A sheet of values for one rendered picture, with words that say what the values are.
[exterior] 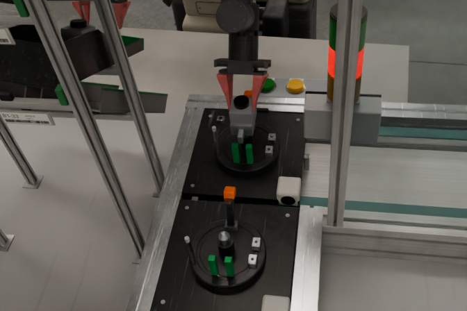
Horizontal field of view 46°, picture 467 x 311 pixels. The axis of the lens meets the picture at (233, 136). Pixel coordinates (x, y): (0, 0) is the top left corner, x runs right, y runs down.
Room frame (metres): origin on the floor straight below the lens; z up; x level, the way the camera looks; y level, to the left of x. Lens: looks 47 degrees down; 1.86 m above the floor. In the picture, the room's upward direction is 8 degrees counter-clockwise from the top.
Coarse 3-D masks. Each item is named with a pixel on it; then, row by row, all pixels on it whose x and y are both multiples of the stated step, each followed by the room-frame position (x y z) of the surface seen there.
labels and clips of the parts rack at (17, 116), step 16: (16, 0) 0.62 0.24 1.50; (0, 32) 0.63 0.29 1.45; (0, 96) 0.65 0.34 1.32; (64, 96) 0.62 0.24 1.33; (0, 112) 0.65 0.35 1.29; (16, 112) 0.64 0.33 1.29; (32, 112) 0.63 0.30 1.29; (48, 112) 0.63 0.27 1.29; (64, 112) 0.82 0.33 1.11; (96, 112) 0.81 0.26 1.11; (112, 112) 0.80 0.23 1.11; (128, 112) 0.79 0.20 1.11
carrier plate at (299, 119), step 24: (216, 120) 0.88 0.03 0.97; (264, 120) 0.86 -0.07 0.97; (288, 120) 0.85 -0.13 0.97; (288, 144) 0.78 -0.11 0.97; (192, 168) 0.75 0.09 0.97; (216, 168) 0.74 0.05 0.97; (288, 168) 0.71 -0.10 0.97; (192, 192) 0.68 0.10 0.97; (216, 192) 0.68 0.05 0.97; (240, 192) 0.67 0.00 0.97; (264, 192) 0.66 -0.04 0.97
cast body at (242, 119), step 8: (240, 96) 0.78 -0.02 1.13; (232, 104) 0.77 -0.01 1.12; (240, 104) 0.76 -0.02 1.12; (248, 104) 0.76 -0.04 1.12; (232, 112) 0.75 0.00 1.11; (240, 112) 0.75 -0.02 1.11; (248, 112) 0.75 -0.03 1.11; (232, 120) 0.75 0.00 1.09; (240, 120) 0.75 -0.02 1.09; (248, 120) 0.74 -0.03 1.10; (232, 128) 0.75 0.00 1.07; (240, 128) 0.74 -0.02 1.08; (248, 128) 0.74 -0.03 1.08; (240, 136) 0.73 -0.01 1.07
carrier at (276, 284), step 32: (192, 224) 0.61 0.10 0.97; (224, 224) 0.58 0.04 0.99; (256, 224) 0.59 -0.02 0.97; (288, 224) 0.58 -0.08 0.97; (192, 256) 0.51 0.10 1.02; (224, 256) 0.51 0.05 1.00; (256, 256) 0.50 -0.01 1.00; (288, 256) 0.51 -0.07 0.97; (160, 288) 0.48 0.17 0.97; (192, 288) 0.47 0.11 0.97; (224, 288) 0.46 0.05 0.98; (256, 288) 0.46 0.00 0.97; (288, 288) 0.45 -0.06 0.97
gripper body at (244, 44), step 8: (248, 32) 0.83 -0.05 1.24; (256, 32) 0.84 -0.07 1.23; (232, 40) 0.83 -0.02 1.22; (240, 40) 0.82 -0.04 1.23; (248, 40) 0.82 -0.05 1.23; (256, 40) 0.83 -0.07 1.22; (232, 48) 0.82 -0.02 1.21; (240, 48) 0.81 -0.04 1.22; (248, 48) 0.81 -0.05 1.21; (256, 48) 0.82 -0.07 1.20; (232, 56) 0.81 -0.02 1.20; (240, 56) 0.81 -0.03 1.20; (248, 56) 0.80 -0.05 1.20; (256, 56) 0.81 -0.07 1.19; (216, 64) 0.81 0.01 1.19; (224, 64) 0.81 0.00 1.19; (248, 64) 0.79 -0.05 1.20; (256, 64) 0.79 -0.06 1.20; (264, 64) 0.78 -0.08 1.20
